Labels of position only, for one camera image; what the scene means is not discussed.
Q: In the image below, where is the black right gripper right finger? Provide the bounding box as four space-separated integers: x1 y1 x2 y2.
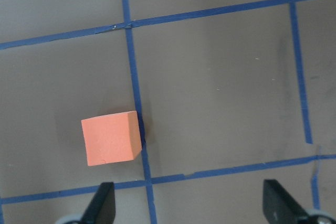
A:
262 179 336 224

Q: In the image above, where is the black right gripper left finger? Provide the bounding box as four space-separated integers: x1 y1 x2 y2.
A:
56 182 118 224

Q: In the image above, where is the orange foam cube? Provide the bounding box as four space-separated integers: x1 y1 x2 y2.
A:
81 111 142 166

